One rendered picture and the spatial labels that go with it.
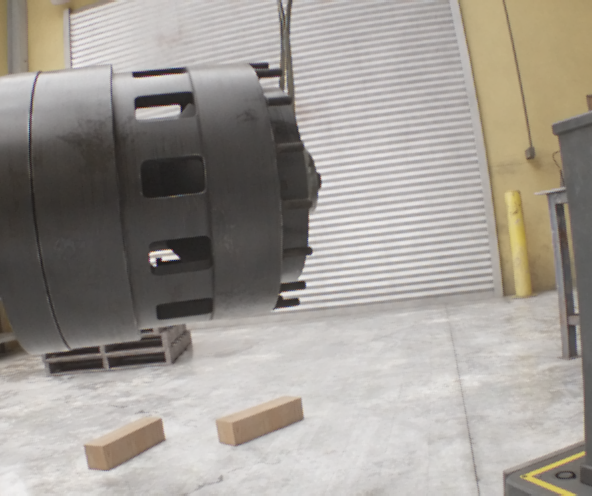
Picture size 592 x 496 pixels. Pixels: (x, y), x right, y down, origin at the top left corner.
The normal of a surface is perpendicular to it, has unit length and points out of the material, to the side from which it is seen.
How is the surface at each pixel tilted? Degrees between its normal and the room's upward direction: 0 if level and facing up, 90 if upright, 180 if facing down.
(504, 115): 90
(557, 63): 90
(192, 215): 103
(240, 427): 90
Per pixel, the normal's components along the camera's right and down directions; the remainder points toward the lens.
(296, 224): 0.26, 0.45
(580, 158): -0.94, 0.12
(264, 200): 0.25, 0.18
